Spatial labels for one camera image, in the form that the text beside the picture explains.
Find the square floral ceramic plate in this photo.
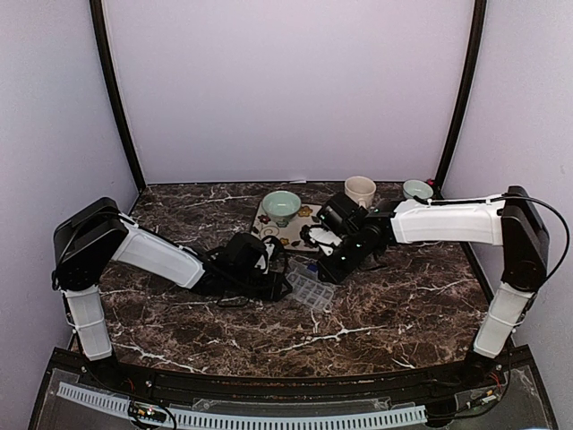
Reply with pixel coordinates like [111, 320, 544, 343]
[250, 202, 321, 254]

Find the left black frame post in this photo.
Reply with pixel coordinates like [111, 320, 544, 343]
[89, 0, 147, 194]

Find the white slotted cable duct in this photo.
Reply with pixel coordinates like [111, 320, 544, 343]
[56, 382, 427, 429]

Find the clear plastic pill organizer box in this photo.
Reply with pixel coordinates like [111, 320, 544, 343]
[286, 260, 336, 313]

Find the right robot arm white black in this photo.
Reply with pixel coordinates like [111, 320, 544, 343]
[304, 185, 555, 389]

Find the black front table rail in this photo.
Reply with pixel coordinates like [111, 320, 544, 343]
[58, 350, 509, 404]

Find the beige ceramic mug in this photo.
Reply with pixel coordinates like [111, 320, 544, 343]
[344, 176, 377, 209]

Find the small green bowl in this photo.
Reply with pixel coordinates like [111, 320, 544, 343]
[402, 179, 434, 200]

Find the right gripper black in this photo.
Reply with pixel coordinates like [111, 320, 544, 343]
[317, 230, 371, 284]

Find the right black frame post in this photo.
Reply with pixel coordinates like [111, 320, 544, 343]
[434, 0, 488, 190]

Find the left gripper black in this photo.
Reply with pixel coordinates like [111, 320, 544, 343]
[229, 270, 293, 303]

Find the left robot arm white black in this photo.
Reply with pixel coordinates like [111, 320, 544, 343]
[51, 197, 293, 391]

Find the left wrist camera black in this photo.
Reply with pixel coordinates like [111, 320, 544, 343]
[255, 236, 285, 274]

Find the black frame post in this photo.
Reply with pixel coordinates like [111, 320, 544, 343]
[89, 0, 147, 194]
[434, 0, 488, 190]

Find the green ceramic bowl on plate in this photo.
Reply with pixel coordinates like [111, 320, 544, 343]
[261, 190, 302, 228]

